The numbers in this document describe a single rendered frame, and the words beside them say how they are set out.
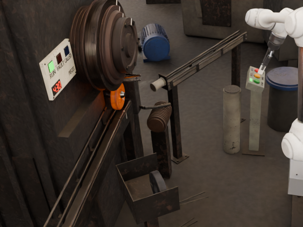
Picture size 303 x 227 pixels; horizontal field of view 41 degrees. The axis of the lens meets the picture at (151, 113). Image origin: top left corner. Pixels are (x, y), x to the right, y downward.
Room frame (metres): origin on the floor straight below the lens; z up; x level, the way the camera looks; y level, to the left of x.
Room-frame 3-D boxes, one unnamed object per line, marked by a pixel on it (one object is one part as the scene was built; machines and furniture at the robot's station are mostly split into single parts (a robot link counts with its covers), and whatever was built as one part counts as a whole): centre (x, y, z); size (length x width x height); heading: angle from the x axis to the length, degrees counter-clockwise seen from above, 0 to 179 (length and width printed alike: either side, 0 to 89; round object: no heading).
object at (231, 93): (2.41, -0.57, 0.26); 0.12 x 0.12 x 0.52
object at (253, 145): (2.40, -0.73, 0.31); 0.24 x 0.16 x 0.62; 162
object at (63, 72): (1.69, 0.39, 1.15); 0.26 x 0.02 x 0.18; 162
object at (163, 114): (2.25, -0.05, 0.27); 0.22 x 0.13 x 0.53; 162
